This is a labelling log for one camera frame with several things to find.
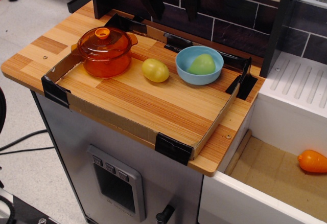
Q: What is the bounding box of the black dishwasher knob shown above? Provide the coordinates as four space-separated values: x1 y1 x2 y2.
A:
155 205 175 224

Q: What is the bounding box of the white toy sink unit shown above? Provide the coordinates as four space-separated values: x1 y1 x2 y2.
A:
198 52 326 223

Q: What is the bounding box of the green toy pear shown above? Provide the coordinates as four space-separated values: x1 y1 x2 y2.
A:
187 54 216 75

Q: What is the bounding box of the cardboard fence with black tape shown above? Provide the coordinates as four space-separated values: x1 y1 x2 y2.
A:
41 14 263 171

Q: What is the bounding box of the orange transparent pot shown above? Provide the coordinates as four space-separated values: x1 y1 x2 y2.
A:
71 33 138 78

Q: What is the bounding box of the black cable on floor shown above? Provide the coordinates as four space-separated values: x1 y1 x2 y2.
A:
0 129 55 155

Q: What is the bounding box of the yellow toy potato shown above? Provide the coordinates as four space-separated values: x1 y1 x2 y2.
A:
142 58 169 83

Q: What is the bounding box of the orange toy carrot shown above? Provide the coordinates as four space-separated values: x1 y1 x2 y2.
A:
297 150 327 173

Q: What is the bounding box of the orange pot lid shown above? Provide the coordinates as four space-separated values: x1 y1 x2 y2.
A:
76 27 134 61

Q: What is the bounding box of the light blue bowl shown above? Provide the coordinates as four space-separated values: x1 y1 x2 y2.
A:
175 46 224 85

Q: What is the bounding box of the grey toy dishwasher cabinet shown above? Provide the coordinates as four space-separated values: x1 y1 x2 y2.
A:
33 93 203 223

